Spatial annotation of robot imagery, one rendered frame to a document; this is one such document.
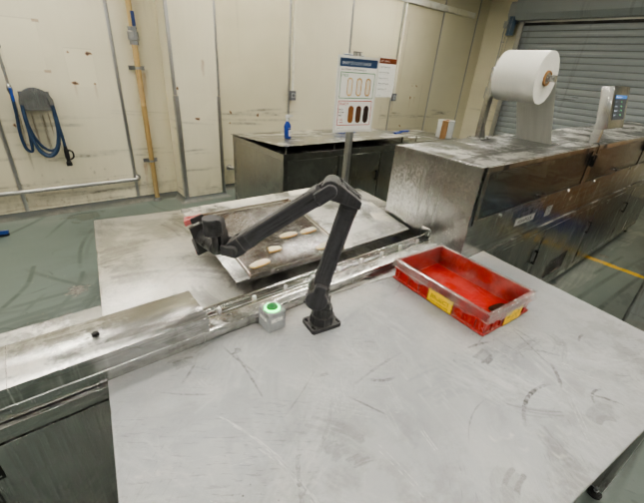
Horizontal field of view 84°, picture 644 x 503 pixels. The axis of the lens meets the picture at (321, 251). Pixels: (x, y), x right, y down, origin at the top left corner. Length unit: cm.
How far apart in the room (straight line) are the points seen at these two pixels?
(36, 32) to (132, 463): 419
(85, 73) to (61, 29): 39
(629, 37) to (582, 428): 733
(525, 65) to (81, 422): 249
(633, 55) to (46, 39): 794
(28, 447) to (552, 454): 136
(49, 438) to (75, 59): 395
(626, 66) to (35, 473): 824
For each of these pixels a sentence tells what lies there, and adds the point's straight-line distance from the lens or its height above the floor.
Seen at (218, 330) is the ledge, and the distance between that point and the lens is 126.
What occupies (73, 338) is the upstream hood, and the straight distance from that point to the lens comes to 126.
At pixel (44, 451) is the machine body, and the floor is 67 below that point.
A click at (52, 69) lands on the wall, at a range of 472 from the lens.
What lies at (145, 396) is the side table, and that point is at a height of 82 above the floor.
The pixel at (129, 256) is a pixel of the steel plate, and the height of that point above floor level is 82.
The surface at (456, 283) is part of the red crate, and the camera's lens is 173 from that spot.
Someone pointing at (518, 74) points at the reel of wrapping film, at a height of 169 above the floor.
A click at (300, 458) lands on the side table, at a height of 82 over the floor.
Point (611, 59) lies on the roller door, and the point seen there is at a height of 208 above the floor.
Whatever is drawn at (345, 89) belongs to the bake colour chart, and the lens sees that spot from 247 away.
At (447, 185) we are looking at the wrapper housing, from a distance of 189.
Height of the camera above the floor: 165
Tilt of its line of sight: 27 degrees down
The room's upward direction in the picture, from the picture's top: 4 degrees clockwise
